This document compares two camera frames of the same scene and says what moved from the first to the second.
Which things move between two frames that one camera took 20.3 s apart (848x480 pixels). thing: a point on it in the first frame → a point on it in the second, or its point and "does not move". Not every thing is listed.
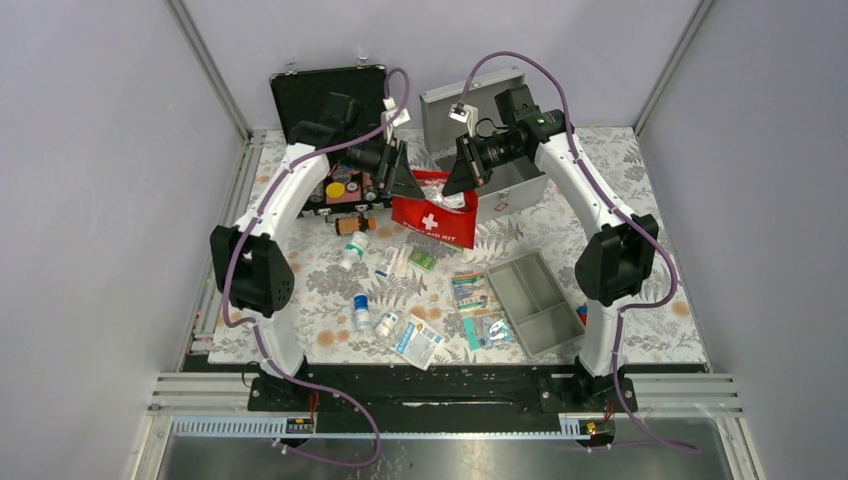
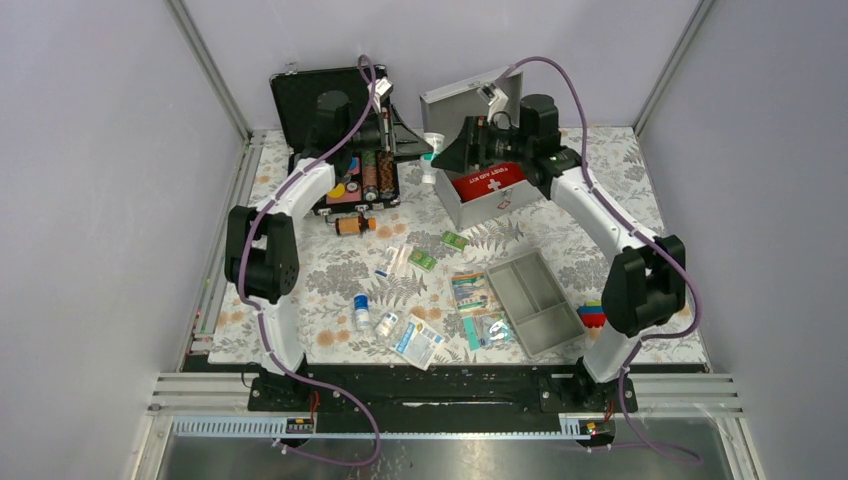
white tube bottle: (354, 250) → (434, 140)
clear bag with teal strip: (485, 331) does not move
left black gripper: (394, 176) → (395, 138)
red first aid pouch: (456, 227) → (475, 184)
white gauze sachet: (417, 342) does not move
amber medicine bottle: (346, 225) does not move
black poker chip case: (306, 95) does not move
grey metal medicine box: (514, 184) does not move
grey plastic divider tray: (533, 304) does not move
